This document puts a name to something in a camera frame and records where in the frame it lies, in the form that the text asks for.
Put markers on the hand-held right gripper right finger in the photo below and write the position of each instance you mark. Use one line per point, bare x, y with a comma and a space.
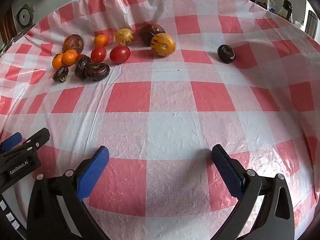
227, 172

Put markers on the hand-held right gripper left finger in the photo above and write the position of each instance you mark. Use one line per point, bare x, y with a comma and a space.
92, 172

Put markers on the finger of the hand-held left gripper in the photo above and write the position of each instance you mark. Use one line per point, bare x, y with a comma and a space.
37, 138
11, 141

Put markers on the dark purple passion fruit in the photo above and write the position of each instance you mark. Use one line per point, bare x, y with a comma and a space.
226, 53
97, 72
60, 73
81, 67

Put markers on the reddish brown round fruit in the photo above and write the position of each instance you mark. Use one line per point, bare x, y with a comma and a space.
73, 43

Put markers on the small red tomato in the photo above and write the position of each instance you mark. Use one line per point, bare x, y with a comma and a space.
98, 54

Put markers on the orange tangerine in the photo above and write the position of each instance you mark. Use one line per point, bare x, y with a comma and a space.
70, 57
101, 40
57, 61

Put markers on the large red tomato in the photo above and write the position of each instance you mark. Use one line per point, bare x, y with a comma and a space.
120, 54

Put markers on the small yellow striped melon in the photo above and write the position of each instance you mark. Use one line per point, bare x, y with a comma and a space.
124, 37

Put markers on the red white checkered tablecloth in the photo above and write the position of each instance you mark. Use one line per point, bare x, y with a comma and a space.
175, 130

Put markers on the metal bar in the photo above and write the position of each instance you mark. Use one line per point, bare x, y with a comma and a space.
16, 36

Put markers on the large yellow striped melon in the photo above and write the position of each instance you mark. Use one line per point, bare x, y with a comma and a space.
163, 44

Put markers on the large dark purple fruit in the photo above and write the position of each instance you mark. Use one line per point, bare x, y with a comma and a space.
148, 32

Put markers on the grey ribbed appliance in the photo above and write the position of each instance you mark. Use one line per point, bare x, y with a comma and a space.
312, 23

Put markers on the dark capped oil bottle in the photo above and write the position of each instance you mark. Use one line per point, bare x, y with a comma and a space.
287, 10

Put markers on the white blue packet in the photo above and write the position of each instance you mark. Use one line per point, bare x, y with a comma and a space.
271, 3

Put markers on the wooden window frame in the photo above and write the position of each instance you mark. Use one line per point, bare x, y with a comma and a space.
6, 27

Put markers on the round metal wall fixture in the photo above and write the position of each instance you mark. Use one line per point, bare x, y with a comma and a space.
24, 17

